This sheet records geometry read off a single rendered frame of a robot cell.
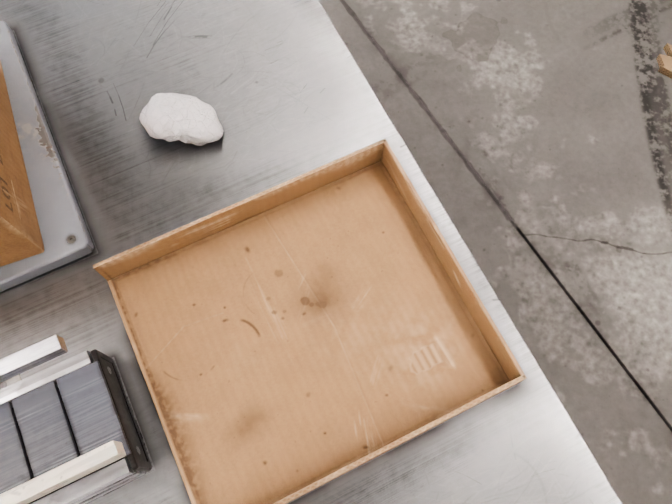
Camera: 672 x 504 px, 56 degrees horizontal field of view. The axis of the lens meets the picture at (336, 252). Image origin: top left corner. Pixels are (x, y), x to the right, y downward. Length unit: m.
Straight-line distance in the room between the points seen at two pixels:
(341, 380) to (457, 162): 1.12
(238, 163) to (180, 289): 0.15
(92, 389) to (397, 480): 0.27
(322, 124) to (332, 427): 0.31
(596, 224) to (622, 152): 0.22
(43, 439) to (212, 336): 0.16
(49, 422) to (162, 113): 0.31
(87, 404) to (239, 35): 0.43
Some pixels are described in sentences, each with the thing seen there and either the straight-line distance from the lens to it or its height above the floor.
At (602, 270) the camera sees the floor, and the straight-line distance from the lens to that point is 1.61.
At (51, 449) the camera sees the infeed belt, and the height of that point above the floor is 0.88.
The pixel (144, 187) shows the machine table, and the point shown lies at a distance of 0.68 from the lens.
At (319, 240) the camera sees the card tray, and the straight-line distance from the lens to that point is 0.62.
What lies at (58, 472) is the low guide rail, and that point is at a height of 0.92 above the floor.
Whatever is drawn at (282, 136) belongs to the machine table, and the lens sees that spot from 0.68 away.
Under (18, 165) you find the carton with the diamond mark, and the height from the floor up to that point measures 0.87.
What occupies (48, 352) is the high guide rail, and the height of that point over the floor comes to 0.96.
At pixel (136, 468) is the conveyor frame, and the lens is 0.56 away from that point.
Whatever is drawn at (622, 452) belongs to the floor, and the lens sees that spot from 1.53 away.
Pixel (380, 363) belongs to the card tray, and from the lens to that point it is 0.59.
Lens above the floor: 1.41
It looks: 69 degrees down
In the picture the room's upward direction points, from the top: straight up
